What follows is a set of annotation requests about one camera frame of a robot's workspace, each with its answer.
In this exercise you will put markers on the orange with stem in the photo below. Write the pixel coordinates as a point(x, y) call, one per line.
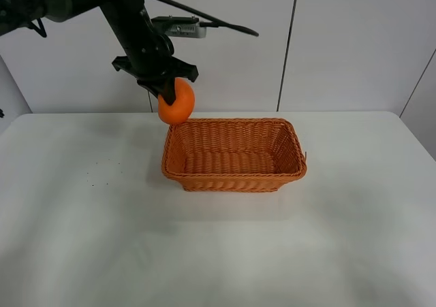
point(182, 106)

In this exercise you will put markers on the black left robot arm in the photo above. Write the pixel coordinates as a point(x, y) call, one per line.
point(125, 17)

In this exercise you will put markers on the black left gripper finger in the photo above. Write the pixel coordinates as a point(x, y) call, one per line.
point(168, 91)
point(155, 88)

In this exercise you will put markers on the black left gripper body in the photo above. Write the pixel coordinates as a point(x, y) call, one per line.
point(151, 59)

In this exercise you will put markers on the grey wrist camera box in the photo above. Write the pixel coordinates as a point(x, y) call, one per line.
point(187, 27)

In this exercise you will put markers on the orange wicker basket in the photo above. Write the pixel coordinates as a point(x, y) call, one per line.
point(249, 155)

